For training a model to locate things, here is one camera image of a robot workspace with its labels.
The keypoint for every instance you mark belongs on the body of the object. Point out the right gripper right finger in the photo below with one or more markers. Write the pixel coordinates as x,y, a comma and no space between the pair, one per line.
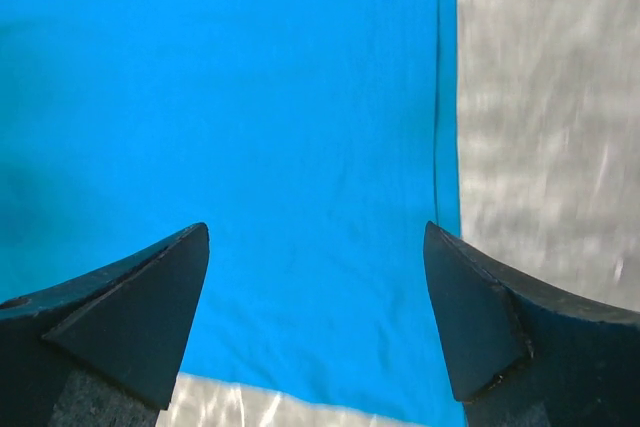
521,352

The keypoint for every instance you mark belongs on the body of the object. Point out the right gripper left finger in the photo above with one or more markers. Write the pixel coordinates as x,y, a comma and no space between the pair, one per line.
104,348

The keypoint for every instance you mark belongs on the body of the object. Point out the teal blue t-shirt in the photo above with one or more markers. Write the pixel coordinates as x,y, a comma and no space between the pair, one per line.
316,138

